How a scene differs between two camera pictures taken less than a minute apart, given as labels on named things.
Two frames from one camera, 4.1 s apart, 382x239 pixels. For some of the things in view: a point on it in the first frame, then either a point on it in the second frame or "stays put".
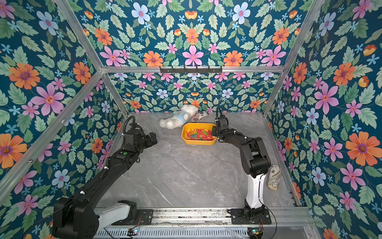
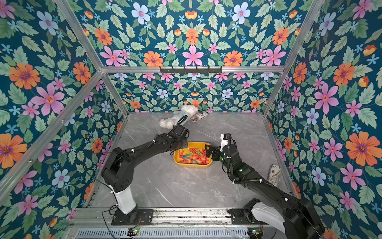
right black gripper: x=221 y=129 to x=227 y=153
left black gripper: x=154 y=139 to x=185 y=140
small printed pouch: x=199 y=116 stays put
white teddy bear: x=179 y=118 stays put
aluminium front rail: x=280 y=217 stays put
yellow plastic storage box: x=198 y=134 to x=193 y=156
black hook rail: x=191 y=70 stays put
